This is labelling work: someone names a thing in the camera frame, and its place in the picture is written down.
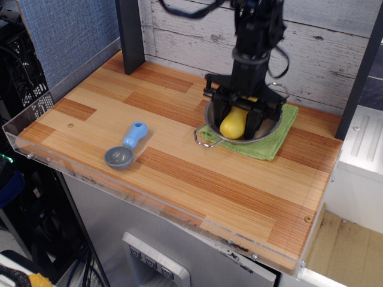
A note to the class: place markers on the dark support post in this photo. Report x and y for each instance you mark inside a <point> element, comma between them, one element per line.
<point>361,77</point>
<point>129,24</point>

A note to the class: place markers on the blue grey toy scoop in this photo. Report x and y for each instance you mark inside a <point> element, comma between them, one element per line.
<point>120,157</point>

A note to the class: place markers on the toy fridge dispenser panel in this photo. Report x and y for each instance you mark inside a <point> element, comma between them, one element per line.
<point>151,267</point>

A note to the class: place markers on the clear acrylic table guard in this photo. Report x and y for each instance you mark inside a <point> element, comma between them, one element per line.
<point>264,208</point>

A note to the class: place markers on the steel pot with handles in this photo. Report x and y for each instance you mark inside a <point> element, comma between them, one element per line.
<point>268,124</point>

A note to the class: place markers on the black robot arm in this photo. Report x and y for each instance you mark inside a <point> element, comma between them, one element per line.
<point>259,28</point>

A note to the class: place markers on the yellow object bottom left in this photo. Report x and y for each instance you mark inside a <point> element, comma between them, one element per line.
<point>38,280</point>

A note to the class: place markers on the green cloth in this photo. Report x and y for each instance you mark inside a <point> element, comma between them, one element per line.
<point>262,147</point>

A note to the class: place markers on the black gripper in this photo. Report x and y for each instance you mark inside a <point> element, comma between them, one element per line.
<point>247,79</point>

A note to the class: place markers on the black plastic crate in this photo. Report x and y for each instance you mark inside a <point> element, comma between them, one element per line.
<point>24,75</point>

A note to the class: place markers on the yellow toy squash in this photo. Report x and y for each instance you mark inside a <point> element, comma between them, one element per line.
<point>233,126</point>

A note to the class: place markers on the dark left support post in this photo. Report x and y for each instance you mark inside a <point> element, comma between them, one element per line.
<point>129,24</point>

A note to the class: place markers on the dark right support post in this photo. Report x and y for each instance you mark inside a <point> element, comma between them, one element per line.
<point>361,77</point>

